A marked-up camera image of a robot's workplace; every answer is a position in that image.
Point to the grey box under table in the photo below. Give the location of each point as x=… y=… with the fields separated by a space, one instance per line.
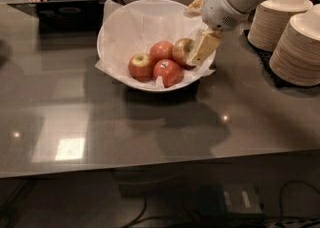
x=230 y=200

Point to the white bowl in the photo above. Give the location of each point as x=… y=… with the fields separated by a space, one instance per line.
x=150 y=15

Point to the paper plate stack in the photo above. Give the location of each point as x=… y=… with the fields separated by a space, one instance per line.
x=307 y=23
x=270 y=20

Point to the paper plate stack front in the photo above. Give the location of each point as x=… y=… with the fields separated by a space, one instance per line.
x=307 y=23

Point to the paper plate stack rear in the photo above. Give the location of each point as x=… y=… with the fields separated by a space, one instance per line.
x=270 y=20

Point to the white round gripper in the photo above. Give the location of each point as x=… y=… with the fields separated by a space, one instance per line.
x=217 y=8

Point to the black tray mat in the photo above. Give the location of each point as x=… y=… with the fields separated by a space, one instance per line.
x=266 y=62

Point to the black laptop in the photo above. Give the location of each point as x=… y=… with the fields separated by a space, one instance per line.
x=65 y=15

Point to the red apple with sticker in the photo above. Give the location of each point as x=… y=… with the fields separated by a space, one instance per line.
x=170 y=72

